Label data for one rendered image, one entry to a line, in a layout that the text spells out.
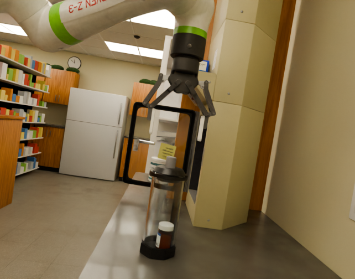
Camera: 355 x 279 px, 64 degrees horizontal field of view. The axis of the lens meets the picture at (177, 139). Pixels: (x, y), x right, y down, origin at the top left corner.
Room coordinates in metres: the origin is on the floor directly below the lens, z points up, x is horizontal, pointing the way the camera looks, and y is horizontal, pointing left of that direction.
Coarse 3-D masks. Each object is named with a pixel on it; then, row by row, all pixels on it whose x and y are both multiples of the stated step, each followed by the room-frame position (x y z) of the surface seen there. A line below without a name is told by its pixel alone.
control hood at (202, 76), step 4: (200, 72) 1.04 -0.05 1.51; (204, 72) 1.04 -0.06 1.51; (200, 76) 1.04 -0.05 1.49; (204, 76) 1.04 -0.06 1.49; (208, 76) 1.04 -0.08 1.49; (212, 76) 1.04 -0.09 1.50; (200, 80) 1.04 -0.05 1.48; (204, 80) 1.04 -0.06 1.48; (208, 80) 1.04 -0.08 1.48; (212, 80) 1.04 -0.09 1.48; (208, 84) 1.04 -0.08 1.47; (212, 84) 1.04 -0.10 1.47; (196, 88) 1.06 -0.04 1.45; (200, 88) 1.04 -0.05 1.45; (208, 88) 1.04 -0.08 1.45; (212, 88) 1.04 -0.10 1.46; (196, 92) 1.11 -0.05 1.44; (200, 92) 1.05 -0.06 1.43; (212, 92) 1.04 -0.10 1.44; (200, 96) 1.09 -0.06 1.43; (204, 96) 1.04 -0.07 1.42; (212, 96) 1.04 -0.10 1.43; (204, 100) 1.09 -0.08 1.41; (196, 104) 1.29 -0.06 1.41; (204, 104) 1.21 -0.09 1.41
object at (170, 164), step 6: (168, 156) 0.78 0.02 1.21; (168, 162) 0.77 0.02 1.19; (174, 162) 0.77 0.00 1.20; (156, 168) 0.76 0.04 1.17; (162, 168) 0.75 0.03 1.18; (168, 168) 0.76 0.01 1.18; (174, 168) 0.77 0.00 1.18; (180, 168) 0.79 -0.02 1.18; (168, 174) 0.74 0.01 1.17; (174, 174) 0.74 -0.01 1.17; (180, 174) 0.75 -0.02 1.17
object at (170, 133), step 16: (144, 112) 1.36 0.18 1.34; (160, 112) 1.36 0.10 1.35; (176, 112) 1.35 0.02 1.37; (144, 128) 1.36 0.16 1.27; (160, 128) 1.36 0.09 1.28; (176, 128) 1.35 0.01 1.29; (144, 144) 1.36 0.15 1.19; (160, 144) 1.36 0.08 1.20; (176, 144) 1.35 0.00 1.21; (144, 160) 1.36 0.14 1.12; (160, 160) 1.36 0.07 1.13; (176, 160) 1.35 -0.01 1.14; (128, 176) 1.36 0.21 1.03; (144, 176) 1.36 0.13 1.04
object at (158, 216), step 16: (176, 176) 0.74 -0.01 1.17; (160, 192) 0.74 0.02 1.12; (176, 192) 0.74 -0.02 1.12; (160, 208) 0.74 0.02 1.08; (176, 208) 0.75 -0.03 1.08; (144, 224) 0.77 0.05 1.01; (160, 224) 0.74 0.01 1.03; (176, 224) 0.76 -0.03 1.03; (144, 240) 0.75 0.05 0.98; (160, 240) 0.74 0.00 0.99
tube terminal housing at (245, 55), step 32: (224, 32) 1.04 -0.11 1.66; (256, 32) 1.06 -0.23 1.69; (224, 64) 1.04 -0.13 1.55; (256, 64) 1.09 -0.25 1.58; (224, 96) 1.04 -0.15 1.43; (256, 96) 1.12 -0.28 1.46; (224, 128) 1.05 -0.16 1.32; (256, 128) 1.16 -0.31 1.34; (224, 160) 1.05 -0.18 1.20; (256, 160) 1.19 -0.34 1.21; (224, 192) 1.05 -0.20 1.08; (192, 224) 1.05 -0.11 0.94; (224, 224) 1.06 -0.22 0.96
